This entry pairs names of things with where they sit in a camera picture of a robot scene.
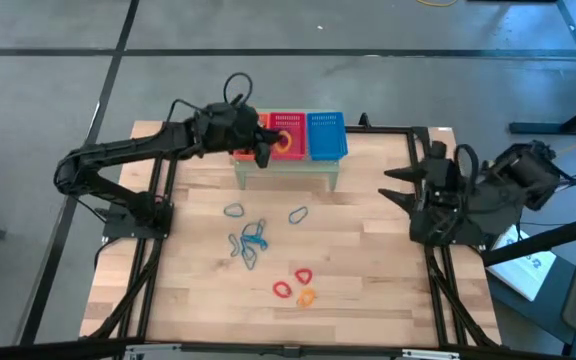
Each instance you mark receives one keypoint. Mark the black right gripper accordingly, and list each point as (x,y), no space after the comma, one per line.
(440,180)

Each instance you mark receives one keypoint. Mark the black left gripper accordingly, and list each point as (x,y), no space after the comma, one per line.
(228,127)

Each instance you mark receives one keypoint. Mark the red rubber band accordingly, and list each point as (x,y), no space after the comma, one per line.
(297,275)
(275,289)

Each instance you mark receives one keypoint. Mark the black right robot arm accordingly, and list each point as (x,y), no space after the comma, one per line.
(518,175)

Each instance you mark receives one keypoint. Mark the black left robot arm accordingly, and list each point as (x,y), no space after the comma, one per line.
(118,150)

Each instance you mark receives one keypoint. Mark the orange plastic basket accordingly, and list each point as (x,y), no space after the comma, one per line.
(243,156)

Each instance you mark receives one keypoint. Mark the pale green small shelf table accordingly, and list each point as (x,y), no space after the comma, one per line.
(288,167)

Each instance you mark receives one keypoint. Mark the red plastic basket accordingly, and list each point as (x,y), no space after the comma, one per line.
(298,150)

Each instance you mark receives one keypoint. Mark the blue plastic basket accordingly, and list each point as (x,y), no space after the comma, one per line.
(327,140)

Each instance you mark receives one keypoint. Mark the white box with blue print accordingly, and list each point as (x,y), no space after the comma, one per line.
(523,275)

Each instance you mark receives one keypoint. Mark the black diagonal metal bar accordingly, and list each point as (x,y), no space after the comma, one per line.
(543,240)

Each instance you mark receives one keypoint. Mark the dark blue side table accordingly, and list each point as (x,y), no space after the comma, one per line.
(548,310)

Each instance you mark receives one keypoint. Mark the black aluminium table frame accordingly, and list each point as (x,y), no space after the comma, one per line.
(368,128)

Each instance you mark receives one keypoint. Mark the silver metal bracket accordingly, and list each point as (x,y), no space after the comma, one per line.
(153,350)
(430,354)

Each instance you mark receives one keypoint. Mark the black overhead rig frame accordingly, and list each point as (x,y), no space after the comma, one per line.
(43,350)

